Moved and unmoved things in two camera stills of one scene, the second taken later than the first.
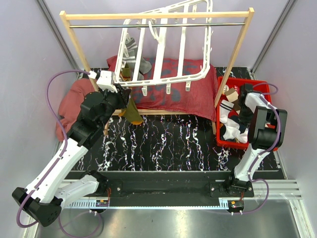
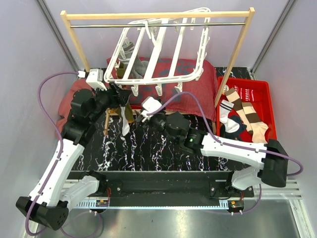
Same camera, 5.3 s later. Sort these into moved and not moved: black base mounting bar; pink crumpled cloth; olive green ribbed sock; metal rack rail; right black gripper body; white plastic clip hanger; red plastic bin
Moved: olive green ribbed sock; white plastic clip hanger; right black gripper body
Not moved: red plastic bin; metal rack rail; black base mounting bar; pink crumpled cloth
